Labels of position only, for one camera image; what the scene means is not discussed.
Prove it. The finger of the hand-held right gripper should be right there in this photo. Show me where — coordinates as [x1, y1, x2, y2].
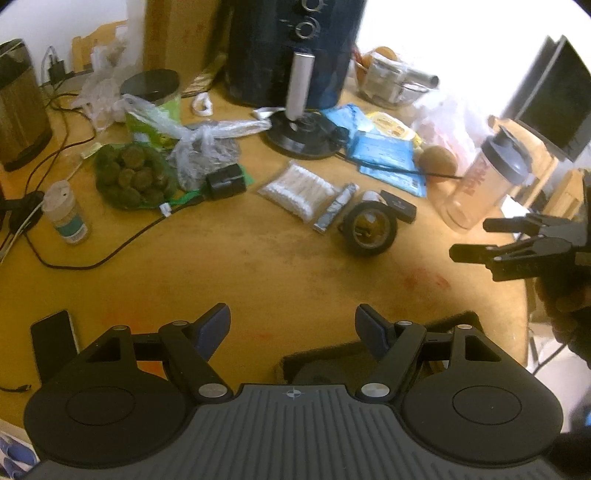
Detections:
[449, 235, 579, 283]
[483, 212, 579, 237]

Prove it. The silver tube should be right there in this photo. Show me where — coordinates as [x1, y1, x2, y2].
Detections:
[313, 182, 360, 233]

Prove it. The shiny metal cylinder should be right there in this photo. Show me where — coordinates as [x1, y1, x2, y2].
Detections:
[402, 67, 439, 88]

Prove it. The small black box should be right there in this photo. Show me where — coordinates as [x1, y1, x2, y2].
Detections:
[379, 189, 417, 221]

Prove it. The white capped pill bottle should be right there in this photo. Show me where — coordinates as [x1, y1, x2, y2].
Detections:
[42, 181, 90, 245]

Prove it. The black phone stand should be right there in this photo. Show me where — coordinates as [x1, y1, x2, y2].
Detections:
[0, 191, 44, 232]

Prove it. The black kettle base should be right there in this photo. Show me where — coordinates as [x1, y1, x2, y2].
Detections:
[264, 111, 352, 160]

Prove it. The white crumpled plastic bag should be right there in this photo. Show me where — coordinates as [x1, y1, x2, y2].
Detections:
[74, 34, 132, 132]

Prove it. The bag of cotton swabs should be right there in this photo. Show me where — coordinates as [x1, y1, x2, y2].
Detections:
[256, 161, 338, 224]

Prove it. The brown kiwi fruit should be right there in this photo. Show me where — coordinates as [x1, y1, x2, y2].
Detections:
[418, 145, 458, 183]

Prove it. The brown cardboard box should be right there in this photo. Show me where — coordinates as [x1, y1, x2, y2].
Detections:
[274, 311, 481, 384]

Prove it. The person's right hand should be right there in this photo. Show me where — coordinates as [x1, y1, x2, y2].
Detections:
[533, 274, 591, 355]

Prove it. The light blue wipes pack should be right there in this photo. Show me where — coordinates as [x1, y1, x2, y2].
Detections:
[321, 104, 375, 139]

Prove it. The black tape roll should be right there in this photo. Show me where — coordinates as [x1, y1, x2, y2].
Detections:
[344, 200, 399, 257]

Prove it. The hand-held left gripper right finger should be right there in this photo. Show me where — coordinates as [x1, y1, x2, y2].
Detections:
[355, 303, 509, 404]

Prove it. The black power adapter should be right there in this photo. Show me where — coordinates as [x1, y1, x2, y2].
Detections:
[205, 164, 247, 200]

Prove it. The blue slipper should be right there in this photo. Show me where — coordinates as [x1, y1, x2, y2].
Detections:
[0, 434, 38, 478]

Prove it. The black monitor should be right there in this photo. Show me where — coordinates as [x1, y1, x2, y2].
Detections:
[501, 34, 591, 162]

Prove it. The green mesh bag of kiwis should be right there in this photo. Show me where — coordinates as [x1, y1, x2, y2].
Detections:
[95, 143, 254, 210]

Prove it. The black smartphone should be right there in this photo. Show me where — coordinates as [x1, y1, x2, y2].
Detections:
[30, 310, 81, 386]

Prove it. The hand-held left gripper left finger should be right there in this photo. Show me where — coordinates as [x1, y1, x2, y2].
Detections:
[81, 302, 232, 404]

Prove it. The white charging cable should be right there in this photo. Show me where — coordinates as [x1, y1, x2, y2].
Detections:
[0, 200, 44, 265]

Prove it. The black charger plug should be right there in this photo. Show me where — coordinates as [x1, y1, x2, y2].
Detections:
[46, 46, 75, 84]

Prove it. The large flat brown carton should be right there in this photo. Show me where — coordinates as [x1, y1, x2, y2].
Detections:
[143, 0, 232, 88]

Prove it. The large clear plastic bag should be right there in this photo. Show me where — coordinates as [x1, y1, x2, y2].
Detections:
[411, 92, 481, 158]

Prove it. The glass bowl of clutter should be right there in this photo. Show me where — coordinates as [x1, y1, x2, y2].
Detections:
[355, 51, 439, 109]

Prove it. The green jar with black lid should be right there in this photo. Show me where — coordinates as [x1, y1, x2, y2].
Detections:
[119, 69, 182, 148]

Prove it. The dark blue air fryer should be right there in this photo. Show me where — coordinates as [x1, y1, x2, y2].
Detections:
[224, 0, 365, 121]

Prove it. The yellow wipes pack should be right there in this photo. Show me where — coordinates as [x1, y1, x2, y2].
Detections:
[367, 111, 423, 148]

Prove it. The round wooden desktop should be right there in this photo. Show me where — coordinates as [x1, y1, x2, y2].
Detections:
[0, 69, 532, 416]

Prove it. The steel electric kettle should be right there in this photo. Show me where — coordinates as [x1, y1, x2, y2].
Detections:
[0, 39, 53, 172]

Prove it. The clear shaker bottle grey lid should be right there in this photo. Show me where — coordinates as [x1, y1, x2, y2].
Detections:
[445, 124, 534, 230]

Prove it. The wooden chair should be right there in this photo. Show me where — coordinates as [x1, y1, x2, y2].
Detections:
[489, 115, 591, 222]
[71, 21, 130, 75]

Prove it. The knotted clear plastic bag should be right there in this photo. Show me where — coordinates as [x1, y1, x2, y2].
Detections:
[122, 95, 273, 190]

